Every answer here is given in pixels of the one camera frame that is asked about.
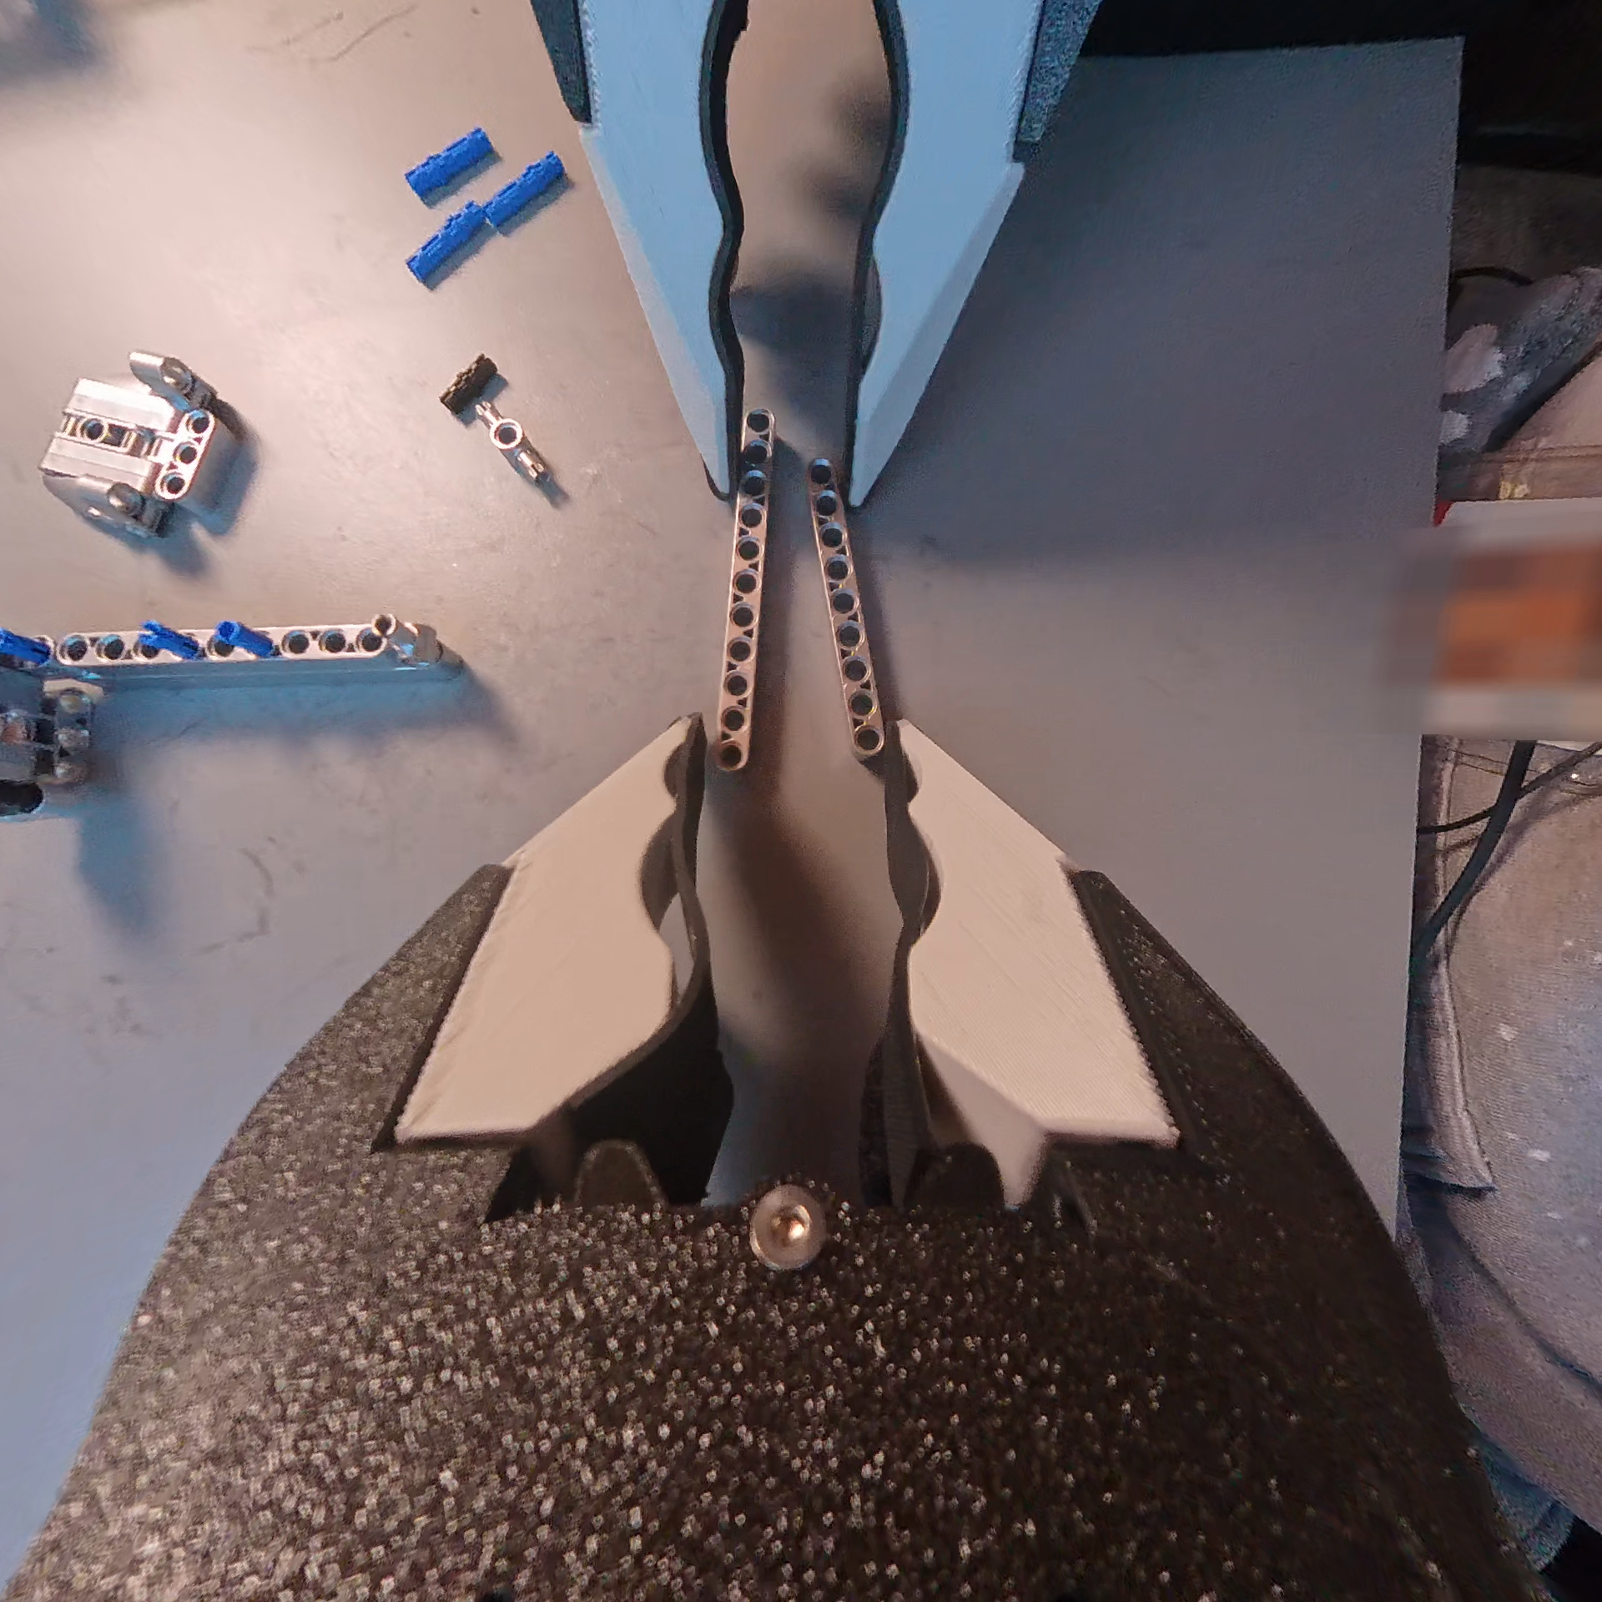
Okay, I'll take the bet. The long grey beam with pins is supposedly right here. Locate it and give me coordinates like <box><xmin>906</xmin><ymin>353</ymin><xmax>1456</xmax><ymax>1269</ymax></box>
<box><xmin>0</xmin><ymin>614</ymin><xmax>468</xmax><ymax>688</ymax></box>

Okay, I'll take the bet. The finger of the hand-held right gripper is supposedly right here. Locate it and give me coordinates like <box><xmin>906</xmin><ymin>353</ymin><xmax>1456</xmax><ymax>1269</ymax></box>
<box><xmin>579</xmin><ymin>0</ymin><xmax>754</xmax><ymax>503</ymax></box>
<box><xmin>848</xmin><ymin>0</ymin><xmax>1046</xmax><ymax>509</ymax></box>

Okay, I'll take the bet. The pale patterned cloth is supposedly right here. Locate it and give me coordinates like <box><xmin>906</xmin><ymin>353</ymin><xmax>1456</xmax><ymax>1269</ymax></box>
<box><xmin>1399</xmin><ymin>739</ymin><xmax>1602</xmax><ymax>1554</ymax></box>

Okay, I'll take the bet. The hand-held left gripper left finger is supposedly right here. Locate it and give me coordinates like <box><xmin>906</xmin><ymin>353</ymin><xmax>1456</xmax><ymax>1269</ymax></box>
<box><xmin>396</xmin><ymin>714</ymin><xmax>733</xmax><ymax>1201</ymax></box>

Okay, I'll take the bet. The silver engine block piece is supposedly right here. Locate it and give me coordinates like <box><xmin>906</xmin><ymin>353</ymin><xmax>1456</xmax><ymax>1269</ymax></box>
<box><xmin>0</xmin><ymin>682</ymin><xmax>99</xmax><ymax>819</ymax></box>
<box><xmin>37</xmin><ymin>351</ymin><xmax>240</xmax><ymax>540</ymax></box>

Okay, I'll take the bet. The person's black clothing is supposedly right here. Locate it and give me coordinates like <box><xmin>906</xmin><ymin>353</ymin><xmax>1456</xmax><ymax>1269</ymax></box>
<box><xmin>1082</xmin><ymin>0</ymin><xmax>1479</xmax><ymax>59</ymax></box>

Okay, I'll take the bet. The short grey building beam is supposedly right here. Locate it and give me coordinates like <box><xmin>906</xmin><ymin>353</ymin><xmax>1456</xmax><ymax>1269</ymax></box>
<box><xmin>807</xmin><ymin>458</ymin><xmax>889</xmax><ymax>762</ymax></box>

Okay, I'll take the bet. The small grey pin connector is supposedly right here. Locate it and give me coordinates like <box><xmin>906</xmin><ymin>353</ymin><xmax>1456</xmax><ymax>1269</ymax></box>
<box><xmin>474</xmin><ymin>404</ymin><xmax>555</xmax><ymax>484</ymax></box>

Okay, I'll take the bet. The long blue pin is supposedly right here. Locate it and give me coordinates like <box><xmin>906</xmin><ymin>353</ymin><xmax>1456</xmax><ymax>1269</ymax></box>
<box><xmin>405</xmin><ymin>197</ymin><xmax>493</xmax><ymax>279</ymax></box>
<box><xmin>403</xmin><ymin>129</ymin><xmax>493</xmax><ymax>203</ymax></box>
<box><xmin>481</xmin><ymin>152</ymin><xmax>567</xmax><ymax>230</ymax></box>

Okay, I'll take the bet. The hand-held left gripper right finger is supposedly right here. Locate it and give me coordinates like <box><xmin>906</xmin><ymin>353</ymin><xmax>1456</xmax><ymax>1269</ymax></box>
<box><xmin>861</xmin><ymin>719</ymin><xmax>1181</xmax><ymax>1207</ymax></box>

